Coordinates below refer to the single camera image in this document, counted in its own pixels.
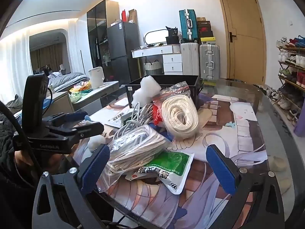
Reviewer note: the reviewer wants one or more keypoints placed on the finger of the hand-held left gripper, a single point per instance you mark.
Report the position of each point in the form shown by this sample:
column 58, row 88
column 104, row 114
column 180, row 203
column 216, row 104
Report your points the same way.
column 93, row 127
column 71, row 117

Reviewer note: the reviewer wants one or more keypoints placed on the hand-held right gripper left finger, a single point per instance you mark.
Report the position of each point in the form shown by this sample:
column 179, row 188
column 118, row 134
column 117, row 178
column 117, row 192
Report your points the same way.
column 95, row 169

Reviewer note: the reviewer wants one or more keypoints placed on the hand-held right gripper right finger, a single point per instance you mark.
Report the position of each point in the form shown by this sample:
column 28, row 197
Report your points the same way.
column 221, row 169

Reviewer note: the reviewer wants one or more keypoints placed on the green white plastic packet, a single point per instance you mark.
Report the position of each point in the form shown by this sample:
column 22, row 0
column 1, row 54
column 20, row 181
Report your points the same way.
column 172, row 162

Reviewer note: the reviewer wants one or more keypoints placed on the black cardboard box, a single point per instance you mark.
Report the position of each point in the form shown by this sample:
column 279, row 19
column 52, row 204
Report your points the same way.
column 164, row 81

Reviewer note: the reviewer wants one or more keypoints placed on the person's left forearm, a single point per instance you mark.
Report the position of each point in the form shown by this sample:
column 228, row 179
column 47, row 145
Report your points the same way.
column 7, row 190

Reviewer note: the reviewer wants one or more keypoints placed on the person's left hand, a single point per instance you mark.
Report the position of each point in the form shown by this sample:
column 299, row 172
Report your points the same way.
column 22, row 159

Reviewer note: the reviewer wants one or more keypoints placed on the white printed paper packet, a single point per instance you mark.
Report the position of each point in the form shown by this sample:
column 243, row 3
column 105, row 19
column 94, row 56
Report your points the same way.
column 116, row 120

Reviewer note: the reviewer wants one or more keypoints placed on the colourful cloth pile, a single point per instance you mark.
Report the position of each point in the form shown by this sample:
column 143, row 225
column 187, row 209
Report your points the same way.
column 79, row 88

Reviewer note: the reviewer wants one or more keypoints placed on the white grey side counter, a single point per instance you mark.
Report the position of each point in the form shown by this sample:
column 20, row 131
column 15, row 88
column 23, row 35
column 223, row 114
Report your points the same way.
column 100, row 95

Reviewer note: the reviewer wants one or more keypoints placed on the bed with grey bedding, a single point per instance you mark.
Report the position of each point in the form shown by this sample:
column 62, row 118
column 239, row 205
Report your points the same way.
column 66, row 80

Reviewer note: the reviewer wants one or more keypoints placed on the white sheer curtain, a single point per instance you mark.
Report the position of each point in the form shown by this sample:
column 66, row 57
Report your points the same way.
column 14, row 69

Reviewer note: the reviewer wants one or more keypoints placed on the white electric kettle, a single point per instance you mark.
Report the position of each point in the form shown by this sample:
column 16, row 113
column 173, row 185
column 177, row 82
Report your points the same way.
column 96, row 77

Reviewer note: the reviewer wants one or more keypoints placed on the beige slipper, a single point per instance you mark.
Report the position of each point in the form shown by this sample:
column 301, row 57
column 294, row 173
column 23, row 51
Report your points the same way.
column 277, row 164

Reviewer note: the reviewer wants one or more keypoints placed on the red white plastic packet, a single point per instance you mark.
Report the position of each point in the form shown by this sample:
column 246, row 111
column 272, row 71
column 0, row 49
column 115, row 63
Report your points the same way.
column 157, row 114

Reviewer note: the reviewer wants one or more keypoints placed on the white foam piece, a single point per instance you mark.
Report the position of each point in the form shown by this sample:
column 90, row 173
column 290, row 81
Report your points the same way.
column 147, row 88

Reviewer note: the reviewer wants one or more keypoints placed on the black refrigerator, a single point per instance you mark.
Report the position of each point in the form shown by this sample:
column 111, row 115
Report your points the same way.
column 122, row 50

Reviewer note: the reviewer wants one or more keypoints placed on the woven laundry basket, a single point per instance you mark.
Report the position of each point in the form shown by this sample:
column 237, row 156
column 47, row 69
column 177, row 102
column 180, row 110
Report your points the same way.
column 153, row 68

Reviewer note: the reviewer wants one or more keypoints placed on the sneakers by door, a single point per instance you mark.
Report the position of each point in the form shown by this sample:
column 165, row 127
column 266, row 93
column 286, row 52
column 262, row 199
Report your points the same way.
column 265, row 90

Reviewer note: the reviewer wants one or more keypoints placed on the purple bag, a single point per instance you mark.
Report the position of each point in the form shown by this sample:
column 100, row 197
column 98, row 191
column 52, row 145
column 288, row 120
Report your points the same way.
column 300, row 121

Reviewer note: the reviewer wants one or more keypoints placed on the white vanity desk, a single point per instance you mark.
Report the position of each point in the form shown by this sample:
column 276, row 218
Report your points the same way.
column 164, row 58

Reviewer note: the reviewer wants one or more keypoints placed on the black glass cabinet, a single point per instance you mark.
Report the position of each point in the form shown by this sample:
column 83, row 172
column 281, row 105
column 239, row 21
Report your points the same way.
column 100, row 21

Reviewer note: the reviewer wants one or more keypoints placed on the silver suitcase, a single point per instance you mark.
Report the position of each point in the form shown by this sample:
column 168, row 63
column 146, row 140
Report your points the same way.
column 209, row 62

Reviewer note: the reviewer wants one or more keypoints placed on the oval mirror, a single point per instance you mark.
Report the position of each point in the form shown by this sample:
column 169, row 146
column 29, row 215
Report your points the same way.
column 156, row 37

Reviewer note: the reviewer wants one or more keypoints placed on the wooden shoe rack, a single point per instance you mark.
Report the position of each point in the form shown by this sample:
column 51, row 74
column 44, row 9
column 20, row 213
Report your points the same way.
column 289, row 81

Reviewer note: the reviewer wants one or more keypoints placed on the white suitcase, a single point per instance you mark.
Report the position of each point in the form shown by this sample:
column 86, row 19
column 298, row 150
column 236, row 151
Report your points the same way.
column 190, row 59

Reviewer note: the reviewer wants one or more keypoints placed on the white ribbed bin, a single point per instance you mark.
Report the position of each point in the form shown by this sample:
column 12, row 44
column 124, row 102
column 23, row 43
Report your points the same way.
column 175, row 48

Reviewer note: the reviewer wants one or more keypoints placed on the brown cardboard box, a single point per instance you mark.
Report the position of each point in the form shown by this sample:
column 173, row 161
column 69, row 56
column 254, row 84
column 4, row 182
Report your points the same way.
column 132, row 16

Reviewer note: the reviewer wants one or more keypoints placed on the black handbag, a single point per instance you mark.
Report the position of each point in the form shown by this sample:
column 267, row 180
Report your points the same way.
column 172, row 35

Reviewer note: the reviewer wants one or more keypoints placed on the black yellow shoe box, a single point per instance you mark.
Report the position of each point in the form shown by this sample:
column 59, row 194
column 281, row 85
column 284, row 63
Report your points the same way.
column 208, row 40

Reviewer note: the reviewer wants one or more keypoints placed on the rows of shoes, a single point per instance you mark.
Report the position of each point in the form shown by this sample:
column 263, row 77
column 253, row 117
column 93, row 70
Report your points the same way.
column 292, row 59

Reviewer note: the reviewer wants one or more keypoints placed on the wooden door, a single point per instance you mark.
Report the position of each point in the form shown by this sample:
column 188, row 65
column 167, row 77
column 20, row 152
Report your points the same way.
column 243, row 40

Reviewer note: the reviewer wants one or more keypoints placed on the black shoe box red logo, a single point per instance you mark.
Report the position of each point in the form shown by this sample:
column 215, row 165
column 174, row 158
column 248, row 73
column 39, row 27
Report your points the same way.
column 205, row 32

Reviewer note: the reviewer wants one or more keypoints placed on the teal suitcase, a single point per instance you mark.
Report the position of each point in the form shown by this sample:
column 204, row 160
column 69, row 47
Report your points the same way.
column 188, row 26

